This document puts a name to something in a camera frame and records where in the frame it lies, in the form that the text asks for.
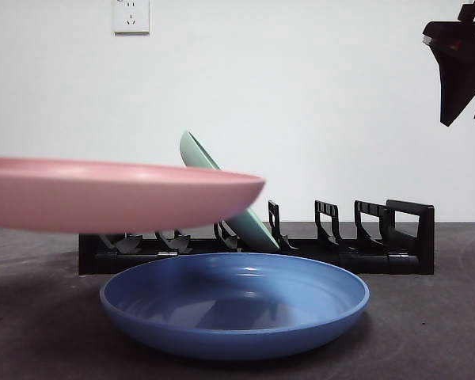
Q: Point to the green plate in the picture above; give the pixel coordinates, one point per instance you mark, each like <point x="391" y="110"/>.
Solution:
<point x="198" y="152"/>

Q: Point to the blue plate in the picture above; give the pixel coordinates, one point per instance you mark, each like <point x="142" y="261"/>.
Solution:
<point x="229" y="316"/>

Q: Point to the pink plate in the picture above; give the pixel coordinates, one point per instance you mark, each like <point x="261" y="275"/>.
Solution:
<point x="103" y="194"/>

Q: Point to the black plate rack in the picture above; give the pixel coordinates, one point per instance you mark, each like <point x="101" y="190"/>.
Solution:
<point x="380" y="261"/>

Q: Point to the white wall socket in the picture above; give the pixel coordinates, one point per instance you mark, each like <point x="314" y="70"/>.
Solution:
<point x="131" y="17"/>

